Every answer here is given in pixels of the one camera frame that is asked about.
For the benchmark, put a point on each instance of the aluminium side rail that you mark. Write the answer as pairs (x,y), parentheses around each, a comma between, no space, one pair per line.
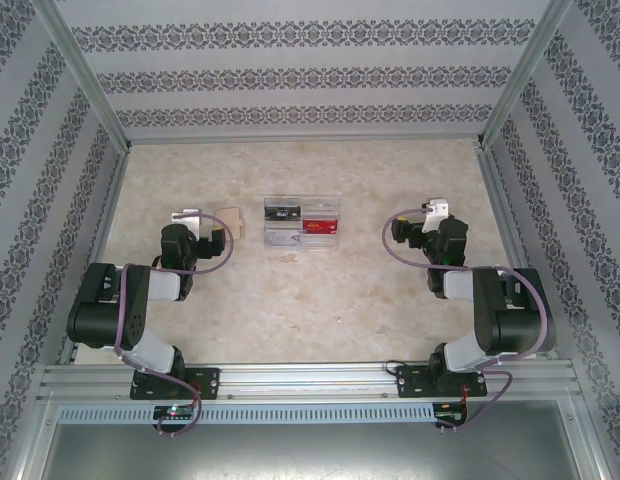
(500,200)
(108,210)

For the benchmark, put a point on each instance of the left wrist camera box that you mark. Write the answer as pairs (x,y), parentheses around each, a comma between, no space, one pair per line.
(185,218)

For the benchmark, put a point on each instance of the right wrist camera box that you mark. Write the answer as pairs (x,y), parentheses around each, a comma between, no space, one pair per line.
(437,212)

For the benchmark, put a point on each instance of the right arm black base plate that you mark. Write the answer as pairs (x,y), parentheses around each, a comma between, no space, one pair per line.
(410,382)

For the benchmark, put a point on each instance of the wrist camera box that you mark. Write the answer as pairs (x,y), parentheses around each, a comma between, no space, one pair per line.
(185,218)
(437,212)

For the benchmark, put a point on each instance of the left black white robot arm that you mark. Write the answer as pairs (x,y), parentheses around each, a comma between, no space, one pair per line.
(105,315)

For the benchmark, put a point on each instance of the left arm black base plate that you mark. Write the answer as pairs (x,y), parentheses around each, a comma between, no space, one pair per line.
(210,385)

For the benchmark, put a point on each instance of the red card pack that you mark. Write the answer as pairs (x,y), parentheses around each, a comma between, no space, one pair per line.
(320,226)

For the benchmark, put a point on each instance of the aluminium mounting rail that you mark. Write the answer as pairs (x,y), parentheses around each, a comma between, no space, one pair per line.
(310,380)

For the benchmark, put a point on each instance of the aluminium frame post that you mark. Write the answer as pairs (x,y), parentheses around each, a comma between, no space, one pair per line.
(527,70)
(85,70)

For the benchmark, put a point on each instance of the clear acrylic organizer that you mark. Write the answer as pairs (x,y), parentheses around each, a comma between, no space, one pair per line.
(322,242)

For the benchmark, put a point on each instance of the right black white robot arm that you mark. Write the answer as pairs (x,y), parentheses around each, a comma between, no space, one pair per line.
(515,325)

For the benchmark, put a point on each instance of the silver grey card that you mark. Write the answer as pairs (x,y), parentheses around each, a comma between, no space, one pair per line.
(282,239)

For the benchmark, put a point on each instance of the grey metal sheet tray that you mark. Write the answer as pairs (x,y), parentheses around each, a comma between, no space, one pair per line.
(310,450)

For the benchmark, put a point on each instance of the black card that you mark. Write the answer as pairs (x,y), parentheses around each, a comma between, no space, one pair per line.
(285,214)

